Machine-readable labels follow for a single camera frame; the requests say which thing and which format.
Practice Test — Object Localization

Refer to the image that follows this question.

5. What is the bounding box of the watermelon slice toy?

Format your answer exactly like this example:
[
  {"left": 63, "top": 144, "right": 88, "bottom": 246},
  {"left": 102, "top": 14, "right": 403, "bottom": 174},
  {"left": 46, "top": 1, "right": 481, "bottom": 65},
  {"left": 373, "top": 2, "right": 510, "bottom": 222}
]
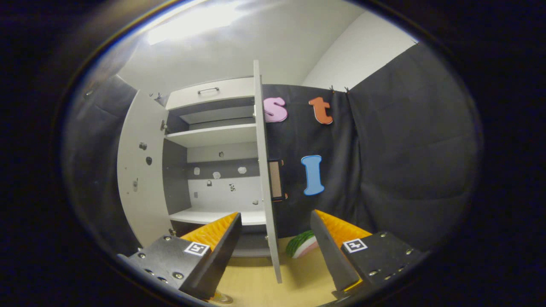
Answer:
[{"left": 286, "top": 230, "right": 318, "bottom": 259}]

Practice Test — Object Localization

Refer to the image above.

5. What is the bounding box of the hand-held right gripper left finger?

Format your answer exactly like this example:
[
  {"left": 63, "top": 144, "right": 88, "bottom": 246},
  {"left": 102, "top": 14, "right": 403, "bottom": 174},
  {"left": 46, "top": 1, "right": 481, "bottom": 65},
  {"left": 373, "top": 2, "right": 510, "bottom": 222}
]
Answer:
[{"left": 116, "top": 211, "right": 243, "bottom": 300}]

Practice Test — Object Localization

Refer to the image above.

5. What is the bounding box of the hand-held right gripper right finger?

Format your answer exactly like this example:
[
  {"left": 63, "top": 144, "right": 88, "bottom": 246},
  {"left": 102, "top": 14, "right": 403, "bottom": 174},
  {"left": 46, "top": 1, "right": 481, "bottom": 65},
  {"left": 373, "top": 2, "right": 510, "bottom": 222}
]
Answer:
[{"left": 310, "top": 209, "right": 424, "bottom": 300}]

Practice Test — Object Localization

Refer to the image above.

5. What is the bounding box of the white cabinet drawer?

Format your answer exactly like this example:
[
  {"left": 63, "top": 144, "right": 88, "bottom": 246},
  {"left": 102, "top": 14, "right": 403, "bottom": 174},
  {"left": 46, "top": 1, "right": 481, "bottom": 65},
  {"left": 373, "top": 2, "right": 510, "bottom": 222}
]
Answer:
[{"left": 166, "top": 77, "right": 255, "bottom": 110}]

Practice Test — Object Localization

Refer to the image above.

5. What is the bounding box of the black backdrop cloth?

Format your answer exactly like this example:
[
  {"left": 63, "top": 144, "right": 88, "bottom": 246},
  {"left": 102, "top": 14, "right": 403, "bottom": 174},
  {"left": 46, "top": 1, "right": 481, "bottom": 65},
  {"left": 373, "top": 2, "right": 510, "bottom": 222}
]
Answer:
[{"left": 62, "top": 43, "right": 483, "bottom": 256}]

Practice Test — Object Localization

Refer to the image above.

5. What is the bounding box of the white cabinet shelf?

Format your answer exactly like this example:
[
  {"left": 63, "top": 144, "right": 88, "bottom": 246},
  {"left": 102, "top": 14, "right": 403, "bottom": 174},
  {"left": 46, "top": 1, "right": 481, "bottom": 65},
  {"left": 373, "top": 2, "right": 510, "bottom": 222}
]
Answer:
[
  {"left": 169, "top": 208, "right": 267, "bottom": 226},
  {"left": 166, "top": 124, "right": 257, "bottom": 148}
]

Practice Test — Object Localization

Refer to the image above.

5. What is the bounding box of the black right door handle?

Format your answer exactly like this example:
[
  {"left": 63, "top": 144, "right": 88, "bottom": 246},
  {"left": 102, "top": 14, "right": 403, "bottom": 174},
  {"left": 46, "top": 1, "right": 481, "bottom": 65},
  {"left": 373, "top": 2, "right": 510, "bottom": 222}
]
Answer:
[{"left": 268, "top": 159, "right": 286, "bottom": 202}]

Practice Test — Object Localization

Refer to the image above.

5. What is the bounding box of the grey white cabinet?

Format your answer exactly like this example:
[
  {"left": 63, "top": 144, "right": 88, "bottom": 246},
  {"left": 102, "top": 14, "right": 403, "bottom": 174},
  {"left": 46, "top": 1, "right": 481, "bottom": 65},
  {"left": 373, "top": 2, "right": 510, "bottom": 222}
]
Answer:
[{"left": 162, "top": 77, "right": 269, "bottom": 258}]

